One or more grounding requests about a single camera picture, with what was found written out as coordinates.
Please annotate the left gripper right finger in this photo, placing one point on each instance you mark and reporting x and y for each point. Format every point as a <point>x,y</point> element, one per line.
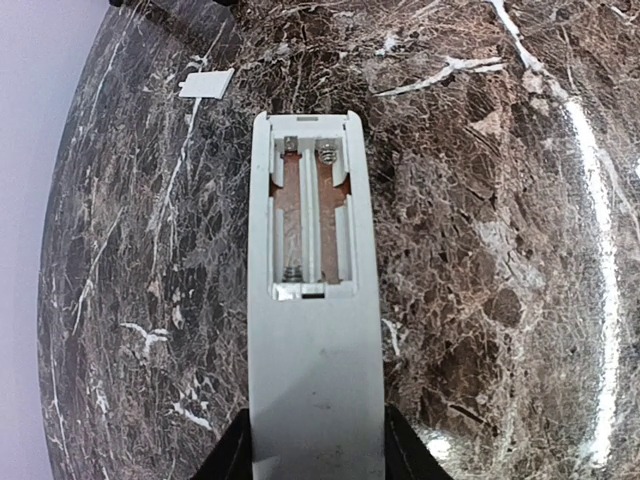
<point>406,456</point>

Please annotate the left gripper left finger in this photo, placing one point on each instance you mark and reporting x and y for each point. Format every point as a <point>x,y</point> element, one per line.
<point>231,458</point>

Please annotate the white battery cover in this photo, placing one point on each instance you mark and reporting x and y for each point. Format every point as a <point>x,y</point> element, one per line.
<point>212,84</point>

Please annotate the white remote control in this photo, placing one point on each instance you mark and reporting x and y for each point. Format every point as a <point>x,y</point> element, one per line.
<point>316,395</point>

